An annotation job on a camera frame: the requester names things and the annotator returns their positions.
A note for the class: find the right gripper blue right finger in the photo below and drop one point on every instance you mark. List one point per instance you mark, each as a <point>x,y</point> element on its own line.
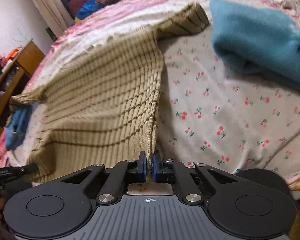
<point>162,169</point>

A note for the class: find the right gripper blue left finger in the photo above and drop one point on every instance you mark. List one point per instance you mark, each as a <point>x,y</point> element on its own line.
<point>137,169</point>

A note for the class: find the beige striped knit sweater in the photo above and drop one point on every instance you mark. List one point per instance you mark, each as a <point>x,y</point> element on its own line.
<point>103,108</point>

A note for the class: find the blue cloth at bedside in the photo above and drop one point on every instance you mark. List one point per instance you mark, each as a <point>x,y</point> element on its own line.
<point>17,127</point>

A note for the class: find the cherry print white bedsheet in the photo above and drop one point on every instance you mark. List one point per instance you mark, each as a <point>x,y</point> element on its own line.
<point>207,113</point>

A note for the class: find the wooden shelf cabinet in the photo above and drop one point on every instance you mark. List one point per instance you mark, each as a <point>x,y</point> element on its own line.
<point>16,75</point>

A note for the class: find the teal folded sweater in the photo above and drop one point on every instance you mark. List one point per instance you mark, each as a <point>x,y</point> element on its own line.
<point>257,41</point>

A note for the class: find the pink striped satin quilt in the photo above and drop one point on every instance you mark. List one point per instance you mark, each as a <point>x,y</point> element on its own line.
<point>145,2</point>

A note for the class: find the blue yellow bag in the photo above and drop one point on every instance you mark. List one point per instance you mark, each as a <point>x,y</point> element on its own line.
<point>88,8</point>

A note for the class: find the beige curtain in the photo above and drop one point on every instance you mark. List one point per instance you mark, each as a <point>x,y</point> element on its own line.
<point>55,15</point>

